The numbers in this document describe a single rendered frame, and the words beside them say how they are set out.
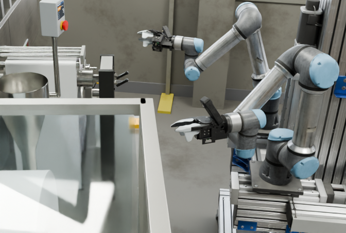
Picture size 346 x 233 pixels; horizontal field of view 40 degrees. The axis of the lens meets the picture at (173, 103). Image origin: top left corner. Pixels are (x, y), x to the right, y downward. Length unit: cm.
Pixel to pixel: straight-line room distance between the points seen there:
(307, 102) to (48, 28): 102
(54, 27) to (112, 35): 324
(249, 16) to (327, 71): 70
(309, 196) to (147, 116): 140
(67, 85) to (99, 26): 293
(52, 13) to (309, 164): 117
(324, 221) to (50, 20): 142
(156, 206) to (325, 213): 156
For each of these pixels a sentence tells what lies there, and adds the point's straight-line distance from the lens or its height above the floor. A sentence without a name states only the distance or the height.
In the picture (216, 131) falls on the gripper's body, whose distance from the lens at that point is 177.
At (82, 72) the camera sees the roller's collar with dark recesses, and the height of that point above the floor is 136.
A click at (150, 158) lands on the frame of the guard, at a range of 86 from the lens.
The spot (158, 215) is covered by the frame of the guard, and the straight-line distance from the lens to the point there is 73.
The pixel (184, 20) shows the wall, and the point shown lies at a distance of 450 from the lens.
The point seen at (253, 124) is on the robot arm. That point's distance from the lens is 180.
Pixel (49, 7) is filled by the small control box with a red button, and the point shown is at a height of 170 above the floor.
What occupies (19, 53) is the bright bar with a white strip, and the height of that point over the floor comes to 145.
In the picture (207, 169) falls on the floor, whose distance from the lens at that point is 369.
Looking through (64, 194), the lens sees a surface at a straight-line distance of 80.
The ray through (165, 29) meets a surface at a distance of 267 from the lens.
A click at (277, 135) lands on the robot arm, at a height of 105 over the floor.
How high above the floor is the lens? 207
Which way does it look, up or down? 27 degrees down
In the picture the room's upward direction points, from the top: 3 degrees clockwise
